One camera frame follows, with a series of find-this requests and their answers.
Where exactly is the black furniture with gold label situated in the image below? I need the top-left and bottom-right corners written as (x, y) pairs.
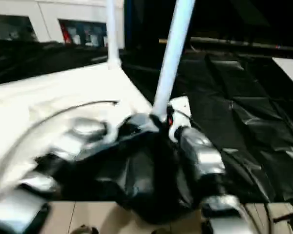
top-left (127, 0), bottom-right (293, 50)

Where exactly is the white plastic table leg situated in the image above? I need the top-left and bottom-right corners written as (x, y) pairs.
top-left (105, 0), bottom-right (124, 70)
top-left (150, 0), bottom-right (197, 121)

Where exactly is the white plastic table top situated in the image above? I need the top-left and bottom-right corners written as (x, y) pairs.
top-left (0, 61), bottom-right (155, 196)

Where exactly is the white cabinet with glass doors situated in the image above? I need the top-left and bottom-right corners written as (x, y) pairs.
top-left (0, 0), bottom-right (126, 48)

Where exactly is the black mat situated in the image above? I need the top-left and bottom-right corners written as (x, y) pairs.
top-left (0, 39), bottom-right (293, 220)

